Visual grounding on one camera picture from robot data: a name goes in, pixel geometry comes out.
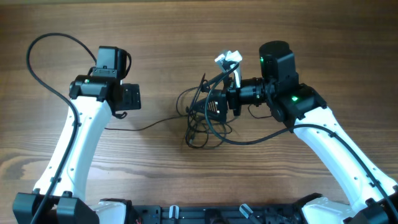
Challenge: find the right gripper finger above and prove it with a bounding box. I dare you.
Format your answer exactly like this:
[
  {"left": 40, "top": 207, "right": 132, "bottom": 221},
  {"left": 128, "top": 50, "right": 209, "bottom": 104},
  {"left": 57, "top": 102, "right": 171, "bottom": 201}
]
[
  {"left": 200, "top": 73, "right": 233, "bottom": 93},
  {"left": 188, "top": 93, "right": 227, "bottom": 122}
]

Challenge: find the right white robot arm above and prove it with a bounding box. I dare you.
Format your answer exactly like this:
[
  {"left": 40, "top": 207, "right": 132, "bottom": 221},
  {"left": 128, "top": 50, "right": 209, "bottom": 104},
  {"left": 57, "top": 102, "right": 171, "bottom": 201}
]
[{"left": 188, "top": 40, "right": 397, "bottom": 223}]

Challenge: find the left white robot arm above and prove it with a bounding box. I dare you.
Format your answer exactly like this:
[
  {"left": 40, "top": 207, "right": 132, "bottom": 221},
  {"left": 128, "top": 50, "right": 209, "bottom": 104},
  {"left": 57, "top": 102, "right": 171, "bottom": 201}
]
[{"left": 12, "top": 46, "right": 141, "bottom": 223}]

